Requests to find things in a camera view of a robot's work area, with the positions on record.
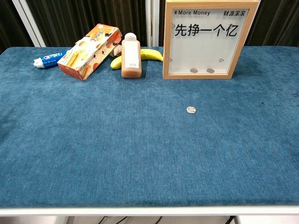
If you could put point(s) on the silver coin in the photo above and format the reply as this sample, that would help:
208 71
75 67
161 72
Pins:
191 109

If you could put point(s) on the wooden money box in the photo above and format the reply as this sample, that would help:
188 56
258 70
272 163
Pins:
205 49

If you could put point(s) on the blue table cloth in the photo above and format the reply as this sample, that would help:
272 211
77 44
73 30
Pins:
140 144

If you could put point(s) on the brown juice bottle white cap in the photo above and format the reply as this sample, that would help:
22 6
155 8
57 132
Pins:
130 58

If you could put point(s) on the yellow banana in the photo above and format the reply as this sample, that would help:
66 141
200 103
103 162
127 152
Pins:
151 54

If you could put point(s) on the orange biscuit box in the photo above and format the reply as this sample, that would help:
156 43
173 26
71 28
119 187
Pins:
81 56

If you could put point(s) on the black curtain panel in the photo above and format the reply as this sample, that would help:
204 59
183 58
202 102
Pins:
9 21
161 23
70 16
278 21

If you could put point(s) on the blue white toothpaste tube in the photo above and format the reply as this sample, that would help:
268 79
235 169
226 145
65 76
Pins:
50 58

